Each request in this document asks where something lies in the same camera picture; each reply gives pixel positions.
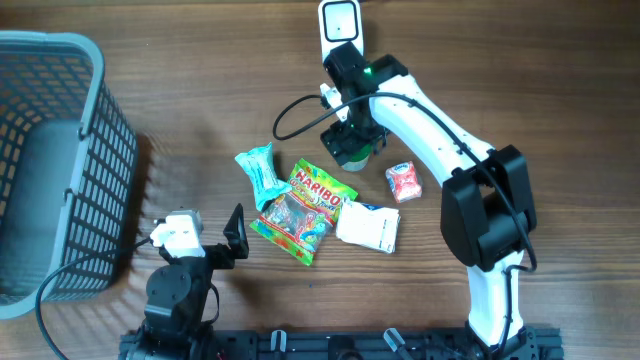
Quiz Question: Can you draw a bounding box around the green lid plastic jar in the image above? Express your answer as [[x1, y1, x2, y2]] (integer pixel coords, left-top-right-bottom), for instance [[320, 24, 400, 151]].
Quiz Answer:
[[342, 146, 372, 172]]

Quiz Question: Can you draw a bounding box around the red Kleenex tissue pack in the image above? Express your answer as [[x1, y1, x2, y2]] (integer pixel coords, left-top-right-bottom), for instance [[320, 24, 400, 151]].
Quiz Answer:
[[385, 161, 422, 203]]

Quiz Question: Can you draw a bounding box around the Haribo gummy candy bag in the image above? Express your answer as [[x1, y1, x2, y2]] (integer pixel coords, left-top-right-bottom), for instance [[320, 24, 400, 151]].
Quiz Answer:
[[250, 159, 358, 266]]

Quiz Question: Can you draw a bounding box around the teal wet wipes pack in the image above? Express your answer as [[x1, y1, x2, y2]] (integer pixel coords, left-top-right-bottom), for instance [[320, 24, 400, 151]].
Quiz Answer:
[[235, 143, 291, 211]]

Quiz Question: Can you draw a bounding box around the white paper tissue pack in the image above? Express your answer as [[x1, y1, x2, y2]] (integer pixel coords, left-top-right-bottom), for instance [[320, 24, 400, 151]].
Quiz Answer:
[[336, 200, 400, 254]]

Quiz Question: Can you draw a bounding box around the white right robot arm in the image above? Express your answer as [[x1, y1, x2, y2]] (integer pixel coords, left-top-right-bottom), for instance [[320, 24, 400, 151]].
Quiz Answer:
[[321, 42, 537, 359]]

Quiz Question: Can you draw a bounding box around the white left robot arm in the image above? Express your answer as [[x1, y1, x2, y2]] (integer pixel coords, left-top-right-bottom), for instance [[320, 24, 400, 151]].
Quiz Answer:
[[119, 204, 249, 360]]

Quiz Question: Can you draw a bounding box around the white barcode scanner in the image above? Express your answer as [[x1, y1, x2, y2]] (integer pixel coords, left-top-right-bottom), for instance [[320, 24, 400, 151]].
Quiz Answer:
[[318, 0, 364, 61]]

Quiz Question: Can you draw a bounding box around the grey plastic mesh basket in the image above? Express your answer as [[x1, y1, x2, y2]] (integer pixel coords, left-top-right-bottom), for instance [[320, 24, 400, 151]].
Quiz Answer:
[[1, 31, 138, 320]]

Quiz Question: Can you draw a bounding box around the black right camera cable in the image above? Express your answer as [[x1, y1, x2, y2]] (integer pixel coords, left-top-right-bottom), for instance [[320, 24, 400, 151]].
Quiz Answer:
[[272, 91, 539, 360]]

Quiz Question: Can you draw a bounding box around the black camera cable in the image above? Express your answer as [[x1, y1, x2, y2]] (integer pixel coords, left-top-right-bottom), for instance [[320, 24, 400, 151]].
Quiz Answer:
[[272, 91, 539, 360], [34, 237, 154, 360]]

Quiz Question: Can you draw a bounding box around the black left camera cable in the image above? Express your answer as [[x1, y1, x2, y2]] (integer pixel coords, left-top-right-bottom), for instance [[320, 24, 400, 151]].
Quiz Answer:
[[34, 237, 154, 360]]

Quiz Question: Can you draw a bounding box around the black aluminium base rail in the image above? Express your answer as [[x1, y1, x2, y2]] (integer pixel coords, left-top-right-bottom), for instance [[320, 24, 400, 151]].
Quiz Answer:
[[119, 327, 566, 360]]

